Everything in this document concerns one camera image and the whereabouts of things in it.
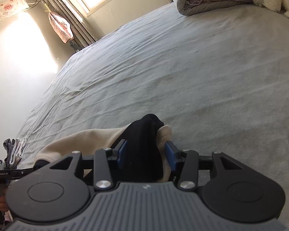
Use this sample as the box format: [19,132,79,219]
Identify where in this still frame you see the beige and black bear sweatshirt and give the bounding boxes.
[34,114,172,182]

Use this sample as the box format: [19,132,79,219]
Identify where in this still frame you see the grey patterned curtain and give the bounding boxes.
[42,0,98,49]

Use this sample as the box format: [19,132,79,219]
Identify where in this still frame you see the grey bed sheet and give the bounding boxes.
[18,4,289,226]

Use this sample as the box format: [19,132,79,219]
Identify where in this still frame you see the white covered air conditioner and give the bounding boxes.
[0,0,29,22]

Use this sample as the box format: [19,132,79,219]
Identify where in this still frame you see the pink floral hanging bag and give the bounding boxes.
[48,12,73,43]

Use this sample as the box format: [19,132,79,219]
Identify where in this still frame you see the person's left hand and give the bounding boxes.
[0,188,9,212]

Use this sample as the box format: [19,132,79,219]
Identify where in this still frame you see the striped grey folded clothes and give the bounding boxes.
[0,136,29,170]

